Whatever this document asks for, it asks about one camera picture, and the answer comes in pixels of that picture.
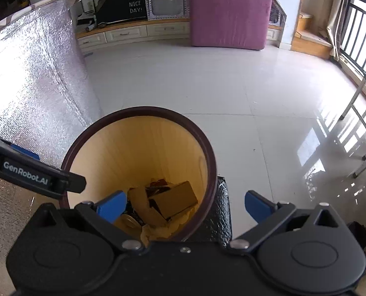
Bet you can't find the small cardboard box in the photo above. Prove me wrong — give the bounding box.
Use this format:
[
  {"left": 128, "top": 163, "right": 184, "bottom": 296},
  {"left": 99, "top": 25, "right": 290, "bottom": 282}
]
[{"left": 148, "top": 181, "right": 199, "bottom": 219}]

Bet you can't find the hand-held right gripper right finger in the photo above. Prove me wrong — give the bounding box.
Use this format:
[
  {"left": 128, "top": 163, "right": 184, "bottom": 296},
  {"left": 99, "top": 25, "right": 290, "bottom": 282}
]
[{"left": 227, "top": 190, "right": 340, "bottom": 254}]

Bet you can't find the beige curtain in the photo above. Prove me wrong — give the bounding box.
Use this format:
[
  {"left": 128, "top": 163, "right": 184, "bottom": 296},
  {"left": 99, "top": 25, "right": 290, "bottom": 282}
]
[{"left": 324, "top": 0, "right": 357, "bottom": 63}]

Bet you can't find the yellow waste bin brown rim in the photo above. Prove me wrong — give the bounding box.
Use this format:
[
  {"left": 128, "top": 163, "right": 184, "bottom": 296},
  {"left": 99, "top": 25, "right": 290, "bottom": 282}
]
[{"left": 60, "top": 106, "right": 218, "bottom": 243}]

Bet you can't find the white plastic bag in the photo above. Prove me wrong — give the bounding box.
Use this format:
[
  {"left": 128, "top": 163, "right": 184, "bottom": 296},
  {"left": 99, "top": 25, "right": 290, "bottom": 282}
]
[{"left": 141, "top": 217, "right": 183, "bottom": 243}]

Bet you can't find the wooden staircase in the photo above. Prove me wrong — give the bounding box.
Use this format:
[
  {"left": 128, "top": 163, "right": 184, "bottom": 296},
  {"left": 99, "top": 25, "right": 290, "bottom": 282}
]
[{"left": 266, "top": 0, "right": 334, "bottom": 60}]

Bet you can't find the crushed clear plastic bottle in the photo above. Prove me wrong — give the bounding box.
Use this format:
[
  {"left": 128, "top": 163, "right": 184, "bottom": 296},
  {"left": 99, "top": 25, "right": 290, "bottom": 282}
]
[{"left": 120, "top": 213, "right": 142, "bottom": 232}]

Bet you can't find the low cream drawer bench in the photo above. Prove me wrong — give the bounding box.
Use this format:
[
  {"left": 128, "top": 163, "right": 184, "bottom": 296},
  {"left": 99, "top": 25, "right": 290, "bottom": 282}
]
[{"left": 75, "top": 18, "right": 284, "bottom": 50}]

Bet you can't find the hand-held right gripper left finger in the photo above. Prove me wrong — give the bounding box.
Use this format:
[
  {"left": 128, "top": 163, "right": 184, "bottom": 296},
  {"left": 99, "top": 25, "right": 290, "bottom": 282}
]
[{"left": 32, "top": 191, "right": 149, "bottom": 255}]

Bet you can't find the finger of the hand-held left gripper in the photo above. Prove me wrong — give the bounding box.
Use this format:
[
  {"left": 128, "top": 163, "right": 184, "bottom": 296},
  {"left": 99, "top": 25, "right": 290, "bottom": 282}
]
[
  {"left": 0, "top": 148, "right": 86, "bottom": 199},
  {"left": 0, "top": 131, "right": 41, "bottom": 161}
]

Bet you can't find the black chalkboard sign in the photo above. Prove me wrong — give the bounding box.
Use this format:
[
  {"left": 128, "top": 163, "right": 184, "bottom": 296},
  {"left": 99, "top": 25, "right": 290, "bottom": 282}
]
[{"left": 92, "top": 0, "right": 148, "bottom": 27}]

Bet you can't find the pink mattress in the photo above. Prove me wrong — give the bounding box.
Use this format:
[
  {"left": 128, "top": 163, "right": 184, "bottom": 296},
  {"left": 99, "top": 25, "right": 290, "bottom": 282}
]
[{"left": 187, "top": 0, "right": 273, "bottom": 51}]

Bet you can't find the window with balcony railing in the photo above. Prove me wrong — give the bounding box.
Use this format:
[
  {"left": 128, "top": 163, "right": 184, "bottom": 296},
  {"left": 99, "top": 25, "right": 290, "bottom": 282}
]
[{"left": 337, "top": 0, "right": 366, "bottom": 78}]

